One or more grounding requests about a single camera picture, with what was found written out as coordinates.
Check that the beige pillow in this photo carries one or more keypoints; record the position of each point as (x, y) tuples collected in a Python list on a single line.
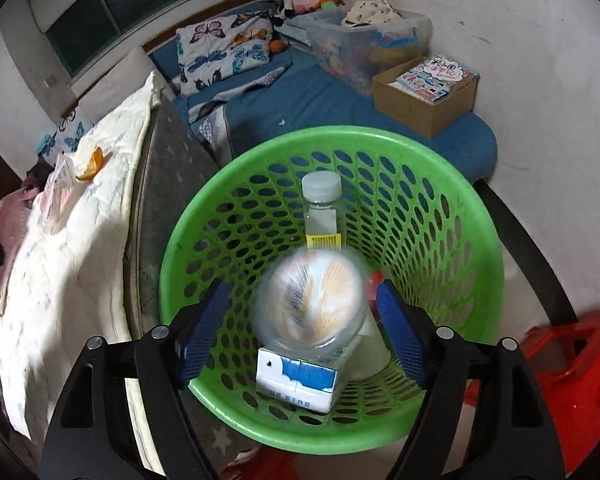
[(115, 80)]

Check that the clear round plastic container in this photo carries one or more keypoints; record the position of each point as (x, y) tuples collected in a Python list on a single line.
[(312, 300)]

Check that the green plastic mesh basket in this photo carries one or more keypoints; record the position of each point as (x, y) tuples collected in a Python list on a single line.
[(425, 210)]

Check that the stack of colourful books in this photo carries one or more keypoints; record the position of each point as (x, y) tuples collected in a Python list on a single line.
[(437, 77)]

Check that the grey star-patterned mattress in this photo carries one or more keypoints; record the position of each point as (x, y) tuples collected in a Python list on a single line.
[(175, 170)]

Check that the small orange ball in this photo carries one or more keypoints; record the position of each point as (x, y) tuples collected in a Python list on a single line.
[(277, 47)]

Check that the orange peel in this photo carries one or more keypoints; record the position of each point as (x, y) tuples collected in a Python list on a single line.
[(92, 165)]

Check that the white quilt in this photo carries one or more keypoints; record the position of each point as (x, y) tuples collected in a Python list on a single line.
[(65, 285)]

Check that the clear plastic storage box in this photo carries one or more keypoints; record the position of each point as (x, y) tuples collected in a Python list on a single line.
[(360, 45)]

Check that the white plastic cup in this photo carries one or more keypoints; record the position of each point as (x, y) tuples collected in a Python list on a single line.
[(372, 355)]

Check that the clear plastic wrapper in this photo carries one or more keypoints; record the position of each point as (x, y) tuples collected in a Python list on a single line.
[(60, 185)]

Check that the clear bottle with white cap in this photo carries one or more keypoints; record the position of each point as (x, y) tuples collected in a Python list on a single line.
[(322, 210)]

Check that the cardboard box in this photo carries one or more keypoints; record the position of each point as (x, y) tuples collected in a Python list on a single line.
[(430, 115)]

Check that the blue and white patterned cloth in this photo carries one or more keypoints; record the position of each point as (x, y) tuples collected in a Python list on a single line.
[(215, 120)]

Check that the patterned cloth in box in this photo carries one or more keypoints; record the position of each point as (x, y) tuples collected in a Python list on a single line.
[(372, 12)]

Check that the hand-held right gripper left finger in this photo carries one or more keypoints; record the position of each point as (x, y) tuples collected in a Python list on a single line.
[(205, 330)]

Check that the small butterfly print pillow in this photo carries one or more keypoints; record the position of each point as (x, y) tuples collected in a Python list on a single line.
[(67, 135)]

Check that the blue and white milk carton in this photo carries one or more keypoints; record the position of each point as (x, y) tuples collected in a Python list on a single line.
[(295, 377)]

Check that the blue bed mattress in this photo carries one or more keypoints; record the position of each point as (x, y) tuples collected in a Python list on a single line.
[(330, 105)]

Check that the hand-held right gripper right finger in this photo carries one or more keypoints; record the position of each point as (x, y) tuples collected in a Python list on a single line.
[(400, 330)]

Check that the pink clothes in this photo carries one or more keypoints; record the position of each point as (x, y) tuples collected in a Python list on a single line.
[(15, 220)]

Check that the large butterfly print pillow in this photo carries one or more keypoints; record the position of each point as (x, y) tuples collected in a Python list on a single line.
[(220, 45)]

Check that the window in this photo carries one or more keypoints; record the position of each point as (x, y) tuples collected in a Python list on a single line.
[(130, 5)]

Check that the red plastic stool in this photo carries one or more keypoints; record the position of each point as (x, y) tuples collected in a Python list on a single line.
[(575, 370)]

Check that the red and white snack wrapper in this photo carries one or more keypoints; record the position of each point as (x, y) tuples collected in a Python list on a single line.
[(372, 280)]

